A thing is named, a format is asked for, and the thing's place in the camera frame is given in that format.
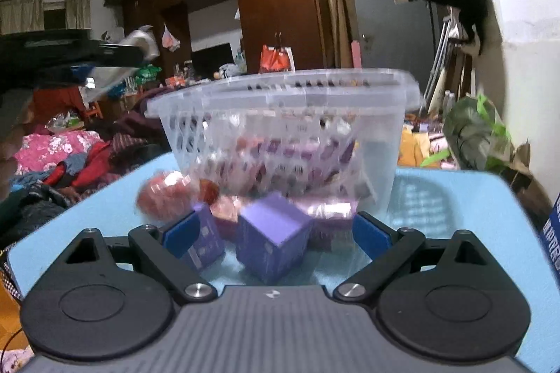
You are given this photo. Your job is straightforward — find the brown cardboard carton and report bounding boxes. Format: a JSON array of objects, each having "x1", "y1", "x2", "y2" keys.
[{"x1": 502, "y1": 143, "x2": 553, "y2": 218}]

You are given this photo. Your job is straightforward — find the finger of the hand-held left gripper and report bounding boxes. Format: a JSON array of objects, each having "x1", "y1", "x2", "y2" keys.
[
  {"x1": 37, "y1": 64, "x2": 98, "y2": 88},
  {"x1": 98, "y1": 41, "x2": 147, "y2": 68}
]

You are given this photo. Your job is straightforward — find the wooden boards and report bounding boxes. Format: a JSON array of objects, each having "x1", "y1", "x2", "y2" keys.
[{"x1": 323, "y1": 0, "x2": 360, "y2": 70}]

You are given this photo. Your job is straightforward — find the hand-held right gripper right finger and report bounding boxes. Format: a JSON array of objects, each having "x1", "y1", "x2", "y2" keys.
[{"x1": 333, "y1": 211, "x2": 494, "y2": 304}]

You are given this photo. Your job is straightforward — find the metal crutches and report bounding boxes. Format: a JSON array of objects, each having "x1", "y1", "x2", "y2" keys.
[{"x1": 425, "y1": 15, "x2": 465, "y2": 112}]

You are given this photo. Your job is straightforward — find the pink purple box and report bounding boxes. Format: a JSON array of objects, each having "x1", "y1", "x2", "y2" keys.
[{"x1": 306, "y1": 200, "x2": 360, "y2": 249}]

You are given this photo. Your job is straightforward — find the heap of purple boxes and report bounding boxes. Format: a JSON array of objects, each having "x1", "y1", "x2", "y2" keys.
[{"x1": 175, "y1": 131, "x2": 365, "y2": 199}]

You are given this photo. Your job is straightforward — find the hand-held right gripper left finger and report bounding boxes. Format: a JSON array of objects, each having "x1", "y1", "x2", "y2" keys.
[{"x1": 57, "y1": 211, "x2": 218, "y2": 306}]

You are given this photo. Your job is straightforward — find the pink floral cloth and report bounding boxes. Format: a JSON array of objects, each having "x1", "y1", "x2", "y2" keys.
[{"x1": 14, "y1": 131, "x2": 106, "y2": 173}]

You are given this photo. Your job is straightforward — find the yellow packets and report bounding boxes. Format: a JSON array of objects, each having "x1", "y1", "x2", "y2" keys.
[{"x1": 397, "y1": 127, "x2": 452, "y2": 169}]

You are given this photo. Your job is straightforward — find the small pale hanging bag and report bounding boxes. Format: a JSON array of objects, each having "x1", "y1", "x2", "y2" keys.
[{"x1": 161, "y1": 23, "x2": 182, "y2": 53}]

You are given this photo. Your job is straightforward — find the grey door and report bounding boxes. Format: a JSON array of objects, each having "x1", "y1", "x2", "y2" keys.
[{"x1": 341, "y1": 0, "x2": 443, "y2": 71}]

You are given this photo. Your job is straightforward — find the white plastic lattice basket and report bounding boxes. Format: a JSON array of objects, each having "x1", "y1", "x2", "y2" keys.
[{"x1": 146, "y1": 68, "x2": 421, "y2": 218}]

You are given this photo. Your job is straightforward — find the pile of clothes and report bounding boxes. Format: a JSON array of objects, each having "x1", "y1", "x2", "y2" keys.
[{"x1": 0, "y1": 110, "x2": 178, "y2": 253}]

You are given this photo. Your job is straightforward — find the red item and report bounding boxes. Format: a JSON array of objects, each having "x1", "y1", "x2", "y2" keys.
[{"x1": 135, "y1": 171, "x2": 220, "y2": 222}]

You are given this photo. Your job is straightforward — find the blue bag with white print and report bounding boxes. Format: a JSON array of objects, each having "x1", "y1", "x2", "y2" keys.
[{"x1": 537, "y1": 193, "x2": 560, "y2": 274}]

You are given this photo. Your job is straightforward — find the green plastic bag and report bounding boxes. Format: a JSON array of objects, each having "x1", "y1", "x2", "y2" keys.
[{"x1": 441, "y1": 94, "x2": 513, "y2": 175}]

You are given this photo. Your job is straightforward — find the blue cutting mat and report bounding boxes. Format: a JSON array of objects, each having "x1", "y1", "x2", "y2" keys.
[{"x1": 6, "y1": 150, "x2": 541, "y2": 373}]

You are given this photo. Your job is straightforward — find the black screen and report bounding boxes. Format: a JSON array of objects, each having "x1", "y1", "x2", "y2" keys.
[{"x1": 190, "y1": 43, "x2": 236, "y2": 79}]

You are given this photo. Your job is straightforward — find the silver packet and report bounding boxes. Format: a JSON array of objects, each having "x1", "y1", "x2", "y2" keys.
[{"x1": 81, "y1": 25, "x2": 160, "y2": 104}]

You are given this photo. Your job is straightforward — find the beige curtain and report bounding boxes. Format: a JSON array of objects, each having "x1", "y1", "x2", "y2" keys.
[{"x1": 0, "y1": 0, "x2": 93, "y2": 36}]

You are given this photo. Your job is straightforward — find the purple cube box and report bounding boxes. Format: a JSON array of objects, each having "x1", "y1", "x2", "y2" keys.
[{"x1": 236, "y1": 193, "x2": 314, "y2": 285}]

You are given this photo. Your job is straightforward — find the small purple box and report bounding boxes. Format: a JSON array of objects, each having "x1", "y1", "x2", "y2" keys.
[{"x1": 191, "y1": 202, "x2": 227, "y2": 271}]

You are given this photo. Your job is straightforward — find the red plastic bag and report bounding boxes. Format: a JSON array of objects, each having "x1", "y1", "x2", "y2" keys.
[{"x1": 260, "y1": 44, "x2": 295, "y2": 73}]

